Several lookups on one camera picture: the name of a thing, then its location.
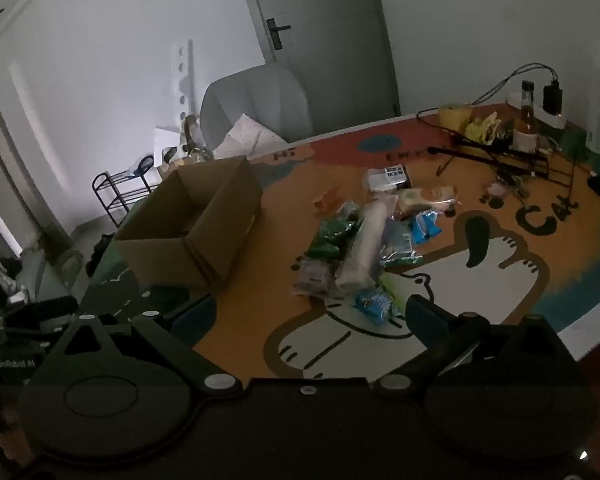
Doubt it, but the beige bread packet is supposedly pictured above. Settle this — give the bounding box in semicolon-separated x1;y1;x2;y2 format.
395;185;461;218

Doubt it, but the dark green snack packet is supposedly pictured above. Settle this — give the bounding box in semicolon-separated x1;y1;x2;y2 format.
307;202;363;261

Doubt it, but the bright blue patterned snack packet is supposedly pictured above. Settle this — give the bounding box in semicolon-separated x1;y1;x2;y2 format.
354;287;406;328

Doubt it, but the purple snack packet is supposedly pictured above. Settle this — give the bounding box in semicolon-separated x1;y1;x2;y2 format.
292;255;338;298

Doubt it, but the glass bottle with label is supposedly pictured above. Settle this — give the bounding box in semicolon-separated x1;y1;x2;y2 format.
511;80;540;153

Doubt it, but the white paper sheet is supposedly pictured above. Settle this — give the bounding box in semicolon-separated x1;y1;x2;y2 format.
152;127;186;161

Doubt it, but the cartoon printed table mat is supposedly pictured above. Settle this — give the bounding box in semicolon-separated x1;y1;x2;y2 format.
80;102;600;382

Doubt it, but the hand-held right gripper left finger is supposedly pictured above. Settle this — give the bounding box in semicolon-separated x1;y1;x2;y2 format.
32;292;244;402

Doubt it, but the light green snack packet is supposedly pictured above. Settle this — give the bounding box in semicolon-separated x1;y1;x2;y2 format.
377;272;416;311

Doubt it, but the clear teal snack packet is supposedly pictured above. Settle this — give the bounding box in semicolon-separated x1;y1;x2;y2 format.
380;220;425;268

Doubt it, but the dark clutter pile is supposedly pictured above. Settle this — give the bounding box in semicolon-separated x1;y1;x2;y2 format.
0;255;27;312

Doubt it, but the black power adapter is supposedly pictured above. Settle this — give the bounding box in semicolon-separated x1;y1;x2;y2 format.
542;77;565;115

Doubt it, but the grey armchair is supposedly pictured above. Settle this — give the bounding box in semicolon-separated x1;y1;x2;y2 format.
200;65;315;157

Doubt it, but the brown box with clear tape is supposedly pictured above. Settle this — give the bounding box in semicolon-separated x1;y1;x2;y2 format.
156;152;216;181

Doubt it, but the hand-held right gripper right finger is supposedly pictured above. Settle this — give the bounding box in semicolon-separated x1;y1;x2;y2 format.
374;293;578;402

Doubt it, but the yellow green crumpled bag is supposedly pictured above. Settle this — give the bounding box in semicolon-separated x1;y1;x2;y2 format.
464;112;503;146

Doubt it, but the yellow tape roll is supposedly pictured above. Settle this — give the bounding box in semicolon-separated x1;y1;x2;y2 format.
437;102;475;133

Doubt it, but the long white snack packet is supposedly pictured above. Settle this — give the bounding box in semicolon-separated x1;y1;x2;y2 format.
334;195;398;293

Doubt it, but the black cable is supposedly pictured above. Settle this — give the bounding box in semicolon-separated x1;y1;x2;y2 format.
417;62;561;126

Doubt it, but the white board with holes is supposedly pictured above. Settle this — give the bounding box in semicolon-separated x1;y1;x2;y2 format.
169;39;197;126

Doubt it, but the brown cardboard box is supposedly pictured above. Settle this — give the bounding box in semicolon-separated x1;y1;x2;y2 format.
111;155;263;292

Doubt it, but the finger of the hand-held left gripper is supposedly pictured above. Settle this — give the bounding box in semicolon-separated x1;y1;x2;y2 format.
7;323;69;344
4;296;80;324

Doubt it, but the white power strip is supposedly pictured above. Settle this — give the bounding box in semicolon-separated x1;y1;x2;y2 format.
507;91;567;130

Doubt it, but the black wire stand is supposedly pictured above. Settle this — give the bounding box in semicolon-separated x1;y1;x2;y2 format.
427;132;581;211

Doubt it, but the dotted white cushion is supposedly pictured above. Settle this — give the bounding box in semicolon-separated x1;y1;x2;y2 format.
214;114;287;160

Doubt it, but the black door handle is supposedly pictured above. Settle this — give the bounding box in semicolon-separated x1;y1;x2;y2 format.
266;17;292;52

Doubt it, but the black wire shoe rack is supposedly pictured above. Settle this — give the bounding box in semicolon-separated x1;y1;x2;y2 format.
92;157;156;228

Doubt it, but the black and white snack packet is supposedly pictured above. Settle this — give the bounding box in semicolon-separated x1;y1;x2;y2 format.
364;164;413;196

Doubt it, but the grey door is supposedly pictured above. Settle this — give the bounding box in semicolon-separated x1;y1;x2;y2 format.
235;0;400;143

